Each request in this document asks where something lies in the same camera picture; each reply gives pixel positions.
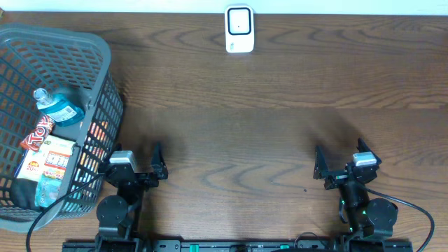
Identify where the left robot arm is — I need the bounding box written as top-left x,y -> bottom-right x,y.
93,143 -> 168,252

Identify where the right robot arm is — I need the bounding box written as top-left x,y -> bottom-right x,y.
313,139 -> 398,240

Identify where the red chocolate bar wrapper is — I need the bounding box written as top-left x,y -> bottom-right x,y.
20,115 -> 55,152

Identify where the grey plastic shopping basket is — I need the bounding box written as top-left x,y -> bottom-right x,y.
1,23 -> 123,233

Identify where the white barcode scanner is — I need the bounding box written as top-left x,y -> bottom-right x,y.
224,5 -> 255,53

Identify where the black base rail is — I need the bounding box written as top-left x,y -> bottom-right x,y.
62,237 -> 413,252

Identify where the light green tissue pack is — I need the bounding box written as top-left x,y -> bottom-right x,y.
34,174 -> 62,208

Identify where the blue mouthwash bottle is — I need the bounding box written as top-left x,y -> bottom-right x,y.
33,88 -> 85,127

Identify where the yellow snack bag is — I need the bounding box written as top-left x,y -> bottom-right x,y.
16,135 -> 75,182

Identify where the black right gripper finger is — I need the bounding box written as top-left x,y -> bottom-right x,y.
313,146 -> 329,180
357,138 -> 382,165

